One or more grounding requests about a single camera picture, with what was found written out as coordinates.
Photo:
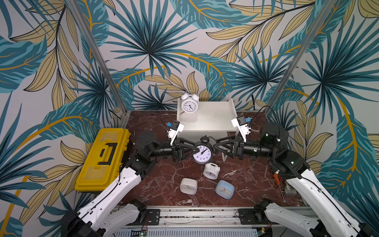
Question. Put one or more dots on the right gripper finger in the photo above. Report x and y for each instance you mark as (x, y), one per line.
(225, 141)
(225, 153)

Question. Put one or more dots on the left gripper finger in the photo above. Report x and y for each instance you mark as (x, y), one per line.
(188, 153)
(186, 143)

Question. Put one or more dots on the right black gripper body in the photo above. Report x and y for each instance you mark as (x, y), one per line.
(237, 148)

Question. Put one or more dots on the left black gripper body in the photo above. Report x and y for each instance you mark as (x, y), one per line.
(175, 150)

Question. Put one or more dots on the black twin-bell alarm clock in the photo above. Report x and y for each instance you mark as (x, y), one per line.
(205, 153)

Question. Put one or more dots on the white matte twin-bell alarm clock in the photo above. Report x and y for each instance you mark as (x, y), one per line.
(211, 171)

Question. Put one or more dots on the white chrome twin-bell alarm clock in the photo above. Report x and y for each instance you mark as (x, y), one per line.
(190, 102)

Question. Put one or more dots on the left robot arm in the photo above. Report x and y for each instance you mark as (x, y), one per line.
(96, 219)

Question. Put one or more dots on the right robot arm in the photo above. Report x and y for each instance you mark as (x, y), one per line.
(331, 221)

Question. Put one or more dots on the white two-tier shelf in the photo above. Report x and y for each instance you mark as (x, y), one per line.
(213, 119)

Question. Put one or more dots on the light blue square alarm clock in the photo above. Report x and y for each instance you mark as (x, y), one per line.
(225, 189)

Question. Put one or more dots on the white square alarm clock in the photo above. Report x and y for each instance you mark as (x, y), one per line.
(188, 186)

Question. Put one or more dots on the yellow plastic toolbox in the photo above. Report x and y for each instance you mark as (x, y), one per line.
(102, 163)

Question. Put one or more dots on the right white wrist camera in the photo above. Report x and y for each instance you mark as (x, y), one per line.
(243, 126)

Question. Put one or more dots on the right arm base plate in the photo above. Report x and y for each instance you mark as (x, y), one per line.
(252, 216)

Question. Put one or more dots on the aluminium mounting rail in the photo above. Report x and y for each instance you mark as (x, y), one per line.
(206, 221)

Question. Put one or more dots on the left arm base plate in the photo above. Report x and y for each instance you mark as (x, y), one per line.
(149, 217)

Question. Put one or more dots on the left aluminium frame post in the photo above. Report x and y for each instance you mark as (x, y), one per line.
(87, 33)

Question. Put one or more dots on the aluminium frame post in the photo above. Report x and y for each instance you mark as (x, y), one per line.
(87, 33)
(309, 37)

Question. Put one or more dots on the right aluminium frame post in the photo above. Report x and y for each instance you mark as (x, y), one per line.
(309, 37)

